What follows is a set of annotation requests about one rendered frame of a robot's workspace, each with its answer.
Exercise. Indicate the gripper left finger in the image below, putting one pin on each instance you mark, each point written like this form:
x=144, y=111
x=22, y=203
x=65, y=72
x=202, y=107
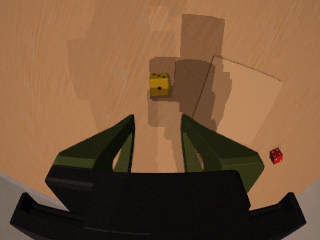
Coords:
x=98, y=152

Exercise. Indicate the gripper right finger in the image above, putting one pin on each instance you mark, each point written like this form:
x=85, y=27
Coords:
x=217, y=152

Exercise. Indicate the red die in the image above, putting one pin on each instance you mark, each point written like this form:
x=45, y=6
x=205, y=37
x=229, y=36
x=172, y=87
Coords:
x=276, y=155

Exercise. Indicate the yellow die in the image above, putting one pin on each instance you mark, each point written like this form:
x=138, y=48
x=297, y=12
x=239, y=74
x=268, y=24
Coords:
x=159, y=84

